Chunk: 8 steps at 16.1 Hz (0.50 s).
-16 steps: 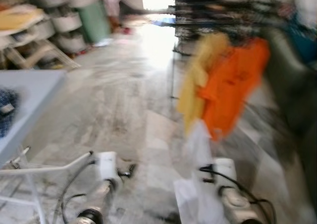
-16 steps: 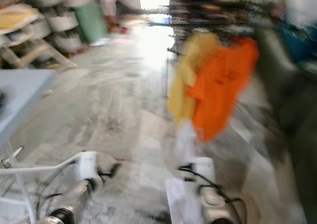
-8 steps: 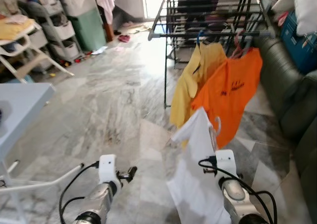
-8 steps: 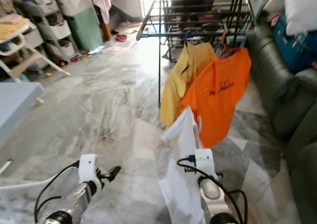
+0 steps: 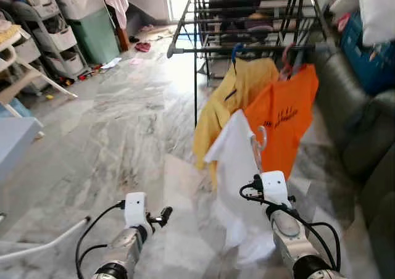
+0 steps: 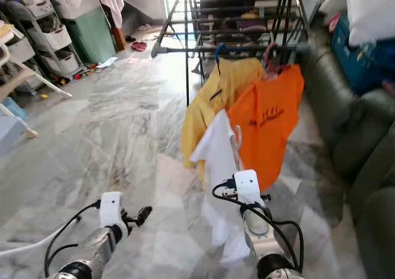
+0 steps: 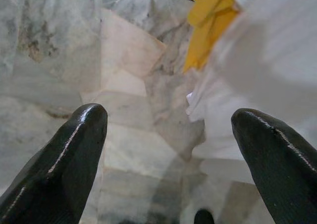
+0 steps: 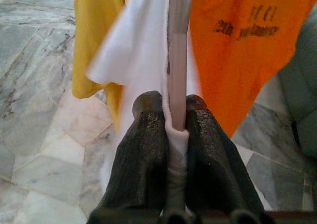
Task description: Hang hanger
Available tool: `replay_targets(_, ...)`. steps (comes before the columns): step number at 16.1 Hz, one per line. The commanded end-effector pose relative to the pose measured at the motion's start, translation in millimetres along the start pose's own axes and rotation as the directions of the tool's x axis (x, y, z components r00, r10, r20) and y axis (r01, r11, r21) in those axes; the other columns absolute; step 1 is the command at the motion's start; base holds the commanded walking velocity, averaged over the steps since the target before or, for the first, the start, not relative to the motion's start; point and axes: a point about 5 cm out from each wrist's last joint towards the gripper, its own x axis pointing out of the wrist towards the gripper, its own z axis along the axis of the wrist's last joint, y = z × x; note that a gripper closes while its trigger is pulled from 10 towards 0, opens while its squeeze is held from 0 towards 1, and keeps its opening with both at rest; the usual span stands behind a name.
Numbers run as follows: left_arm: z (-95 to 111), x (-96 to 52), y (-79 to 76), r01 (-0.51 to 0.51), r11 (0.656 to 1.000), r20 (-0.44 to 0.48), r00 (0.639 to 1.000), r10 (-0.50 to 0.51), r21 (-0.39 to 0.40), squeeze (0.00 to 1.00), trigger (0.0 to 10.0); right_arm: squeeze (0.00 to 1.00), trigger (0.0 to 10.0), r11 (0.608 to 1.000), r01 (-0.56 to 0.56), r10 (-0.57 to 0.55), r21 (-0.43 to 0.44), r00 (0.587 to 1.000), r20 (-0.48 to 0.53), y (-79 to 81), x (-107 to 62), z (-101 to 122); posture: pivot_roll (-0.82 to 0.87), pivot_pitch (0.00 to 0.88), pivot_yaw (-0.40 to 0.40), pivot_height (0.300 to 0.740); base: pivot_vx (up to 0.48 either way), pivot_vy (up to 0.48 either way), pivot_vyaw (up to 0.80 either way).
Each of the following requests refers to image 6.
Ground white garment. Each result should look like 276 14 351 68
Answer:
190 109 251 265

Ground red plastic hanger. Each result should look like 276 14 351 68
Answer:
262 43 291 82

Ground blue plastic hanger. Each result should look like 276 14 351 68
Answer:
214 43 228 67

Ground orange t-shirt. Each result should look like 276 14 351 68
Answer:
227 64 306 192

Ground yellow printed t-shirt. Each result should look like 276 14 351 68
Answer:
180 57 265 170

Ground white metal table legs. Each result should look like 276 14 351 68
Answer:
0 241 51 259

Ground green leather sofa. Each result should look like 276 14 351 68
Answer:
296 41 395 279

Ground black metal drying rack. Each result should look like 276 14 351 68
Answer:
151 0 313 107

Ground light blue folding table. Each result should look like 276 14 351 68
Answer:
0 115 28 160

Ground white paper sheet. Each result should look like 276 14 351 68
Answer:
97 56 119 69

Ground blue step stool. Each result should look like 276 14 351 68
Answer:
5 97 30 122

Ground blue plastic crate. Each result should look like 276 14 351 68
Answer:
330 10 395 96

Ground green plastic bin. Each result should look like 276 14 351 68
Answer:
62 7 117 65

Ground white drawer tower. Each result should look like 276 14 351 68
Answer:
3 0 85 80

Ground white pillow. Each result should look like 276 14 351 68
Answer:
346 0 395 46

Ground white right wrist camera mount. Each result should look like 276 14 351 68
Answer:
233 170 262 206

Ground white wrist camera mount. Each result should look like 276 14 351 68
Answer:
99 191 125 228
233 170 262 206

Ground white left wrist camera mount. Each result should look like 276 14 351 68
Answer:
99 191 125 228

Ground brown wooden post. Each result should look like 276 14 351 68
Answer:
111 26 125 52

